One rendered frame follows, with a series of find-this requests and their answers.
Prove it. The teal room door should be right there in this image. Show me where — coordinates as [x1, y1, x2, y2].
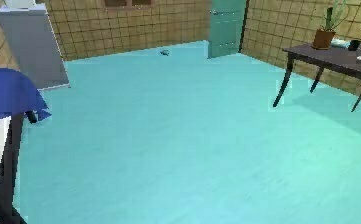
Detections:
[207, 0, 248, 60]

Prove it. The grey cupboard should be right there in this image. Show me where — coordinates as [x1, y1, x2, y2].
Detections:
[0, 3, 71, 91]

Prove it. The dark wooden table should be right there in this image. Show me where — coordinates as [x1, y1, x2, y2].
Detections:
[272, 42, 361, 109]

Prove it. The potted cactus plant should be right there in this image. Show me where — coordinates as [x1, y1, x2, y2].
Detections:
[311, 0, 351, 51]

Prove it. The bed with blue cover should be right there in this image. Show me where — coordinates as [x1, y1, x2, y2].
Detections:
[0, 67, 52, 224]

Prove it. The pale teal dish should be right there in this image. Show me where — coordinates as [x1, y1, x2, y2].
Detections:
[331, 38, 351, 49]

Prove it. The black mug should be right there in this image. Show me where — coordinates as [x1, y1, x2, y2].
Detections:
[348, 39, 361, 52]

